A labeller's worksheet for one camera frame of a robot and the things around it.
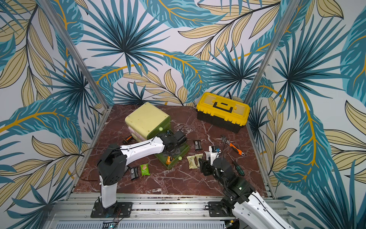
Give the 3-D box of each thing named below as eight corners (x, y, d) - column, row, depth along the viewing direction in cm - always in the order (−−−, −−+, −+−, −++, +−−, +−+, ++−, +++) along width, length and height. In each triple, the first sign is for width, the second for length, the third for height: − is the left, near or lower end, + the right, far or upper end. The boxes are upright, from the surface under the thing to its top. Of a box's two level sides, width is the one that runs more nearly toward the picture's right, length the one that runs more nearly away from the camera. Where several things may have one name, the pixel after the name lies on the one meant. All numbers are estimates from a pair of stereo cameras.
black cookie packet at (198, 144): (195, 150, 98) (195, 148, 96) (193, 141, 102) (193, 140, 100) (201, 149, 98) (202, 148, 97) (200, 141, 102) (200, 139, 101)
